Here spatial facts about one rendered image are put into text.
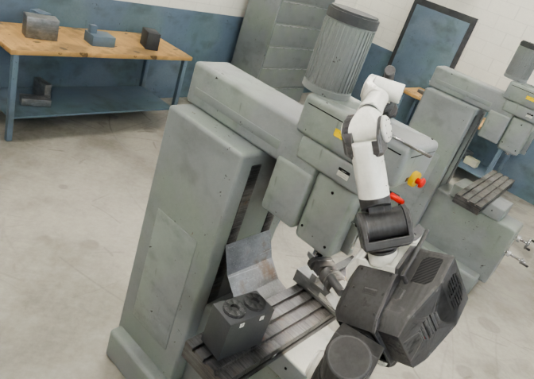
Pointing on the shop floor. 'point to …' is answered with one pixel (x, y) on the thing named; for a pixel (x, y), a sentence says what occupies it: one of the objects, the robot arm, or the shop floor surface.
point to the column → (192, 230)
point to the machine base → (130, 357)
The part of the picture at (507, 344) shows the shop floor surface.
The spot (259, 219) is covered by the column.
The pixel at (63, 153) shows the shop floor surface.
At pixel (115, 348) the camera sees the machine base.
